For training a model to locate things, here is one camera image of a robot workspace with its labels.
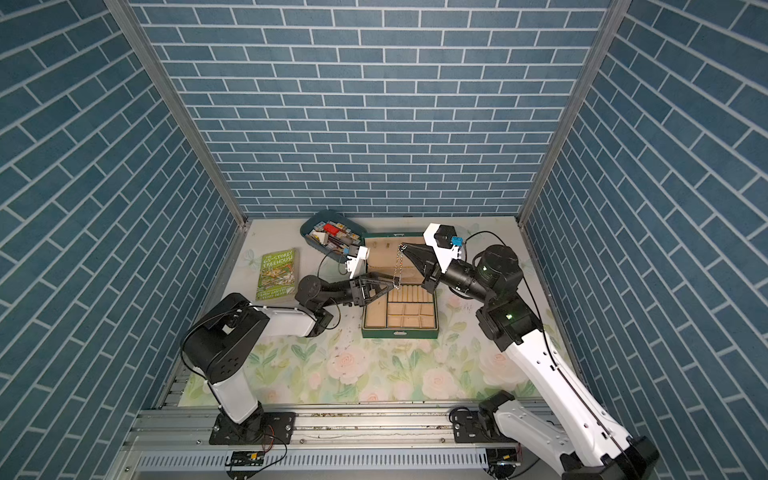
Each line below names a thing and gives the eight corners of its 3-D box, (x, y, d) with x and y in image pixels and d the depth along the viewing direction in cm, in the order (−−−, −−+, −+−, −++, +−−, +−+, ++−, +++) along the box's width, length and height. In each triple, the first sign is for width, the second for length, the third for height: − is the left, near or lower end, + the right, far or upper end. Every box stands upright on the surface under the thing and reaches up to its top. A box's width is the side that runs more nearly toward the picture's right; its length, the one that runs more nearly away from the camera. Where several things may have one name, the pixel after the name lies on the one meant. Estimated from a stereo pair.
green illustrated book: (258, 307, 98) (254, 301, 94) (264, 259, 110) (261, 253, 107) (298, 300, 99) (295, 294, 96) (300, 254, 112) (297, 248, 109)
